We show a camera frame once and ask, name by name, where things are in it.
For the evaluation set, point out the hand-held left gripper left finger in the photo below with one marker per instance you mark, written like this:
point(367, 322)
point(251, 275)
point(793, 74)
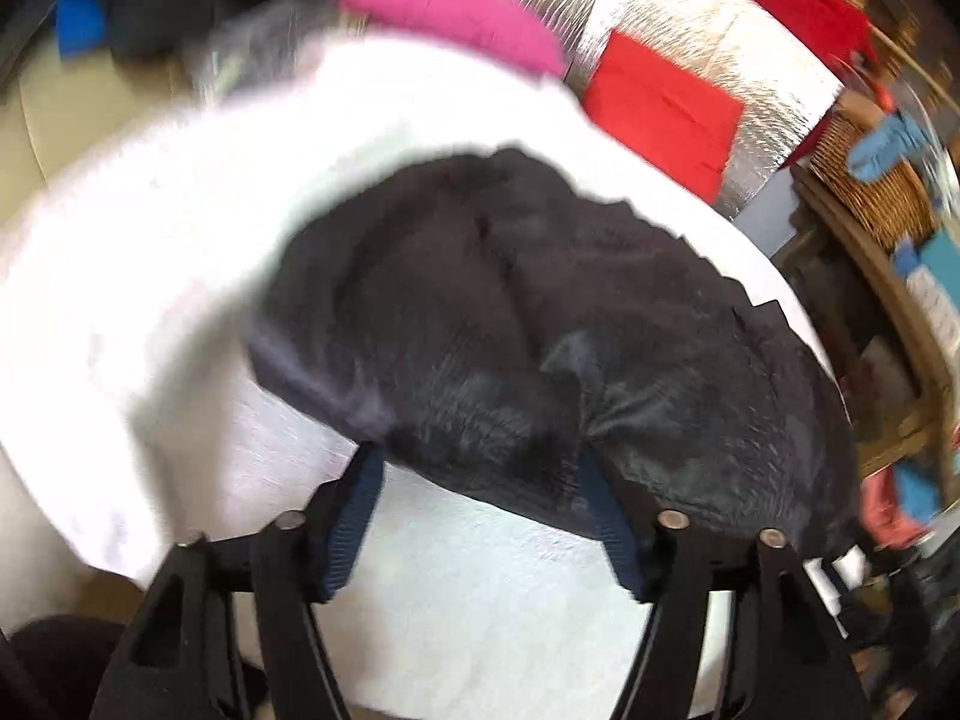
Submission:
point(354, 521)

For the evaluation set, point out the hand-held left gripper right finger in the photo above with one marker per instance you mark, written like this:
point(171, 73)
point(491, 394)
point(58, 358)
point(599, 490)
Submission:
point(611, 532)

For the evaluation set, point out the black quilted jacket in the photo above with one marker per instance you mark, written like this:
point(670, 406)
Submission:
point(487, 315)

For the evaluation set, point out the pink cloth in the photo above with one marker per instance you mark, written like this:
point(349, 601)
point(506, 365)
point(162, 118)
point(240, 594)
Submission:
point(450, 15)
point(889, 517)

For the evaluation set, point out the white towel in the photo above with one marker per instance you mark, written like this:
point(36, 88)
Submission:
point(150, 240)

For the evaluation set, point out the wooden shelf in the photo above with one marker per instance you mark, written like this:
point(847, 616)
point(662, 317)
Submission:
point(862, 270)

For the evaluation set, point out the red folded cloth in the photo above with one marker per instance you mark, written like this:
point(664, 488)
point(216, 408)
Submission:
point(660, 112)

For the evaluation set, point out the wicker basket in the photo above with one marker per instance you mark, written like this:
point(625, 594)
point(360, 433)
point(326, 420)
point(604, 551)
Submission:
point(877, 202)

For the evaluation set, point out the light blue glove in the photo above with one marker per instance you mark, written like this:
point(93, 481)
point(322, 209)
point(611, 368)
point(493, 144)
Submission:
point(889, 146)

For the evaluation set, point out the silver foil sheet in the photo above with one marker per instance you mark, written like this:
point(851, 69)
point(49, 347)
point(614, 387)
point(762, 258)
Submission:
point(757, 75)

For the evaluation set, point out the grey cloth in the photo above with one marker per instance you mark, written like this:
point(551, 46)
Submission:
point(255, 37)

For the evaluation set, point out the dark fuzzy cloth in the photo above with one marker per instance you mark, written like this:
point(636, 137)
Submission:
point(157, 0)

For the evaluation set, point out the blue cloth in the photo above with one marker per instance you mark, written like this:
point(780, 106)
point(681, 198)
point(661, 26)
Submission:
point(79, 22)

